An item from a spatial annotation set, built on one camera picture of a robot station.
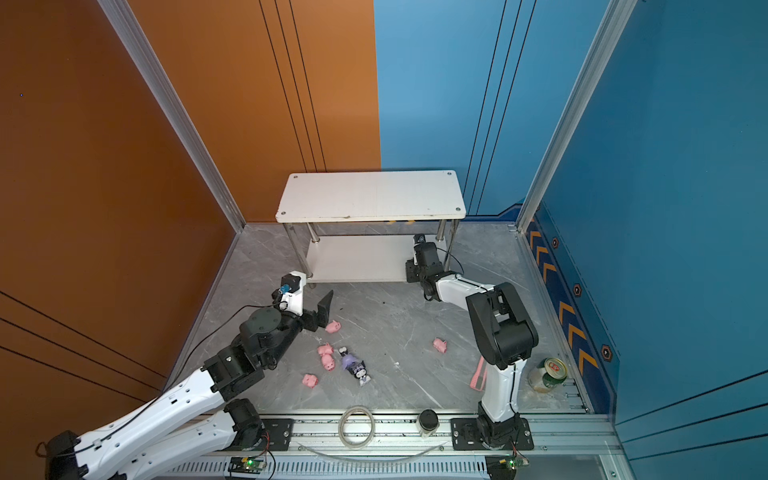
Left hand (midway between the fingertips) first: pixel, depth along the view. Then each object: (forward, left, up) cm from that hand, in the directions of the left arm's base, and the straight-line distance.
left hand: (316, 286), depth 72 cm
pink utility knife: (-14, -43, -24) cm, 51 cm away
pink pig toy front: (-15, +3, -23) cm, 28 cm away
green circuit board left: (-34, +16, -27) cm, 46 cm away
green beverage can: (-15, -59, -13) cm, 62 cm away
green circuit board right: (-33, -47, -24) cm, 62 cm away
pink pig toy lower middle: (-10, -1, -24) cm, 26 cm away
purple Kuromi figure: (-10, -6, -23) cm, 26 cm away
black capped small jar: (-26, -27, -17) cm, 41 cm away
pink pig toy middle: (-7, +1, -23) cm, 24 cm away
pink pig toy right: (-5, -33, -23) cm, 40 cm away
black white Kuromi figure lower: (-13, -10, -22) cm, 28 cm away
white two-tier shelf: (+45, -5, -25) cm, 51 cm away
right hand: (+22, -25, -18) cm, 38 cm away
